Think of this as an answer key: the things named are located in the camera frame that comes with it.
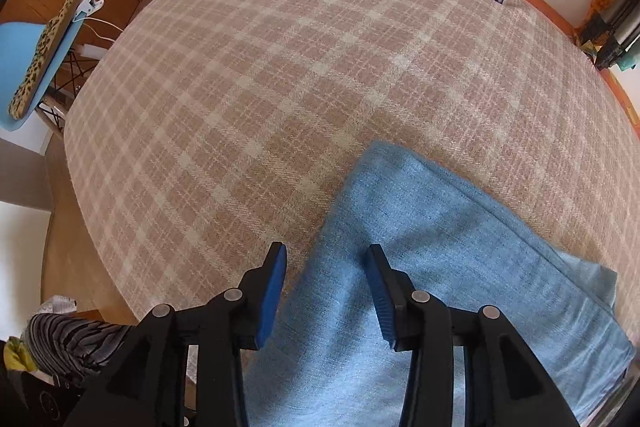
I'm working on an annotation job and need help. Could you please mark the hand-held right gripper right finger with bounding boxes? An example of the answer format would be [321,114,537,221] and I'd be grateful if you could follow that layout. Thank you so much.
[365,244,583,427]

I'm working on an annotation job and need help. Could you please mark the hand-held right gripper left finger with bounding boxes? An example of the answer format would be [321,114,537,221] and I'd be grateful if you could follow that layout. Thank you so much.
[62,242,288,427]

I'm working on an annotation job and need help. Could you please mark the blue denim pants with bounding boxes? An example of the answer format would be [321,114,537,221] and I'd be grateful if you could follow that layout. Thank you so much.
[242,141,636,427]

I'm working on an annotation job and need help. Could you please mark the person's left forearm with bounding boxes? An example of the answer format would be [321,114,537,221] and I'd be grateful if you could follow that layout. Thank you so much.
[24,312,136,380]

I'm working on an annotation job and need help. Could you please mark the black device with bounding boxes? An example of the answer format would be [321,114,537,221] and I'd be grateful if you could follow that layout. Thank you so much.
[0,369,88,427]

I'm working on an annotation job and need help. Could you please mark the beige plaid blanket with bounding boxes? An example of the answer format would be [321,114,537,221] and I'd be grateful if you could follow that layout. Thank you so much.
[65,0,640,388]

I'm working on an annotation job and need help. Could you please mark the yellow cloth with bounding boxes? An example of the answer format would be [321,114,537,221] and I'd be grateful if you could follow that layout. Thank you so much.
[4,336,37,374]

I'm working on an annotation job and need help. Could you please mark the white power strip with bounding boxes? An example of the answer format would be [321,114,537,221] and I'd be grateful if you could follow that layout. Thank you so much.
[75,42,108,60]

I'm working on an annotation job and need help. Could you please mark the leopard print cushion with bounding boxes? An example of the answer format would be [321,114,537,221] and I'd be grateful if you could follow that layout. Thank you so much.
[9,0,83,118]

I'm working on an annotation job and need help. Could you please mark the light blue chair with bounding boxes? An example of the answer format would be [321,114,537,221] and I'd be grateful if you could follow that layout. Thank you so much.
[0,0,98,140]

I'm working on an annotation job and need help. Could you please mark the metal stand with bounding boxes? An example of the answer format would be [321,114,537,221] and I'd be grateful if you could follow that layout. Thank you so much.
[594,0,640,71]

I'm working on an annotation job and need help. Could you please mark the white lamp cable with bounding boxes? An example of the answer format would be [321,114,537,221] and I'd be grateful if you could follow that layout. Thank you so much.
[75,17,123,44]

